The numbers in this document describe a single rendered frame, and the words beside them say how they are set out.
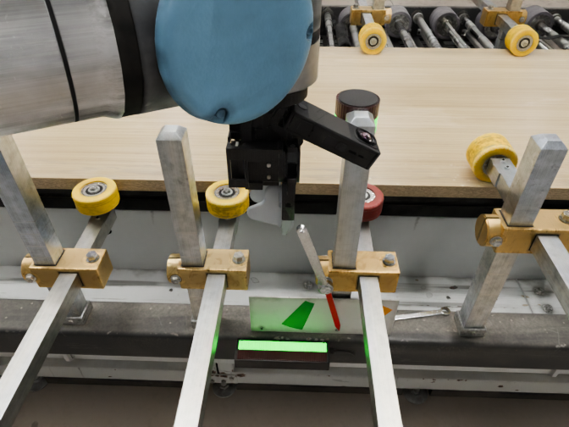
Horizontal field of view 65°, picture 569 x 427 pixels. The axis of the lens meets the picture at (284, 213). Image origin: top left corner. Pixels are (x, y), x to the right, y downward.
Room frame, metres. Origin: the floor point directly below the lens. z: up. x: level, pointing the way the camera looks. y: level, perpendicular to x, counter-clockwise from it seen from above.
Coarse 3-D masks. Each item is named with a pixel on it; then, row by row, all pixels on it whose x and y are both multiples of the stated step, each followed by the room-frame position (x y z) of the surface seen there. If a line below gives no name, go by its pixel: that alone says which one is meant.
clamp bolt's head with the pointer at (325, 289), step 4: (332, 280) 0.49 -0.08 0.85; (320, 288) 0.48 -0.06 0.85; (324, 288) 0.47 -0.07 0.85; (328, 288) 0.47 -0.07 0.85; (324, 292) 0.47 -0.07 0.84; (328, 292) 0.47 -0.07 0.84; (328, 296) 0.49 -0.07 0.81; (328, 300) 0.49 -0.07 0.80; (332, 300) 0.49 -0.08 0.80; (332, 304) 0.49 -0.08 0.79; (332, 308) 0.49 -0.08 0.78; (332, 312) 0.49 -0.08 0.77; (336, 312) 0.49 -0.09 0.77; (332, 316) 0.49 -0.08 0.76; (336, 316) 0.49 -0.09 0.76; (336, 320) 0.49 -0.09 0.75; (336, 324) 0.49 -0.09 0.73
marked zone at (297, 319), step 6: (300, 306) 0.49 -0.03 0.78; (306, 306) 0.49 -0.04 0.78; (312, 306) 0.49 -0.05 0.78; (294, 312) 0.49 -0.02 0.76; (300, 312) 0.49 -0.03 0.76; (306, 312) 0.49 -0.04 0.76; (288, 318) 0.49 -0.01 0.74; (294, 318) 0.49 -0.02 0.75; (300, 318) 0.49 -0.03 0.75; (306, 318) 0.49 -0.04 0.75; (288, 324) 0.49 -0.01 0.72; (294, 324) 0.49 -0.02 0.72; (300, 324) 0.49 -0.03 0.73
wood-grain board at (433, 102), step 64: (320, 64) 1.28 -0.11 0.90; (384, 64) 1.28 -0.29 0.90; (448, 64) 1.28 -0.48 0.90; (512, 64) 1.28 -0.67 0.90; (64, 128) 0.91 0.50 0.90; (128, 128) 0.91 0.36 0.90; (192, 128) 0.91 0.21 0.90; (384, 128) 0.91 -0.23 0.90; (448, 128) 0.91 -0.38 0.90; (512, 128) 0.91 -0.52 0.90; (320, 192) 0.69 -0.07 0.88; (384, 192) 0.69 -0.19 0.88; (448, 192) 0.68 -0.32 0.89
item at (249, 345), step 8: (240, 344) 0.47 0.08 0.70; (248, 344) 0.47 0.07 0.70; (256, 344) 0.47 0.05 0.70; (264, 344) 0.47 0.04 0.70; (272, 344) 0.47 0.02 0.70; (280, 344) 0.47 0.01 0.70; (288, 344) 0.47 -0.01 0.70; (296, 344) 0.47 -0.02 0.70; (304, 344) 0.47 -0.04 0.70; (312, 344) 0.47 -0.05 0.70; (320, 344) 0.47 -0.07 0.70
